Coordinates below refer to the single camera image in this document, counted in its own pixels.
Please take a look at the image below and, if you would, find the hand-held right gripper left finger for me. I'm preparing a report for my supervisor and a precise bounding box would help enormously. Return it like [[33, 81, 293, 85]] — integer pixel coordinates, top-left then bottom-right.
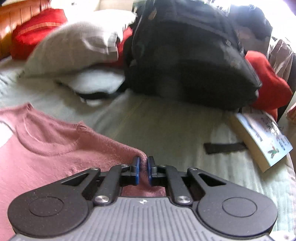
[[60, 156, 141, 206]]

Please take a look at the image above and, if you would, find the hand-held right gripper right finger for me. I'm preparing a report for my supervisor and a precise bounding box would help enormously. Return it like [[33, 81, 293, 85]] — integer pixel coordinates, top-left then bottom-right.
[[147, 156, 227, 206]]

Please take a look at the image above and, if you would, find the pink and white sweater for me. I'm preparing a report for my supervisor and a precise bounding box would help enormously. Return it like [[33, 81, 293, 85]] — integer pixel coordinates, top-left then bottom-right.
[[0, 103, 167, 241]]

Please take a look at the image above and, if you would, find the green plaid blanket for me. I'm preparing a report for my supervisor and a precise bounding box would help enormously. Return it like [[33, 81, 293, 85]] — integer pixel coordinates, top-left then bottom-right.
[[0, 54, 296, 241]]

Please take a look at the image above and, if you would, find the black backpack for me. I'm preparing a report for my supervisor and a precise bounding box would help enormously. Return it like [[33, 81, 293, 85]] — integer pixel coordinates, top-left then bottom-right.
[[76, 0, 263, 109]]

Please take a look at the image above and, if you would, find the thick paperback book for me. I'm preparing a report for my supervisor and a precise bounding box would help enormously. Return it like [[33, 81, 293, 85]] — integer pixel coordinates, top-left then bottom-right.
[[230, 109, 294, 173]]

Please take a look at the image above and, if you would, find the red cushion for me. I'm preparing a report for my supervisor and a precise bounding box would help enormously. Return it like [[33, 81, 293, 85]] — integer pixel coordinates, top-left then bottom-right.
[[117, 27, 134, 69], [244, 50, 294, 121]]

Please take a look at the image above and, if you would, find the grey-green plaid pillow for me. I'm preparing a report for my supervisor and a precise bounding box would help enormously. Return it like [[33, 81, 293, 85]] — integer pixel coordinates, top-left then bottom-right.
[[22, 9, 137, 78]]

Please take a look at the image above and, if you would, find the beige hanging shirt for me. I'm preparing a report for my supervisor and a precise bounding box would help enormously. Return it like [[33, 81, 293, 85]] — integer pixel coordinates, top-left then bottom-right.
[[266, 38, 295, 88]]

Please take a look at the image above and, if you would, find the red pillow with gold line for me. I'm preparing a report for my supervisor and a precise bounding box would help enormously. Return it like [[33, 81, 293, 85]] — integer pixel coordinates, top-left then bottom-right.
[[10, 9, 68, 61]]

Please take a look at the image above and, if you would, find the black garment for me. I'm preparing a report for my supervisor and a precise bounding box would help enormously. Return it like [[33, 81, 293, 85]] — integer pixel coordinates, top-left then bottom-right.
[[231, 5, 273, 47]]

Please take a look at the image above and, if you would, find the wooden headboard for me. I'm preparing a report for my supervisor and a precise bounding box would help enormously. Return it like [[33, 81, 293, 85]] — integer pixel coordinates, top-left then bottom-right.
[[0, 0, 52, 58]]

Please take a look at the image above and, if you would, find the short black strap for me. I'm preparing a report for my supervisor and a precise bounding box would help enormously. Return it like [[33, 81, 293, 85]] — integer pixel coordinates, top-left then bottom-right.
[[203, 142, 247, 155]]

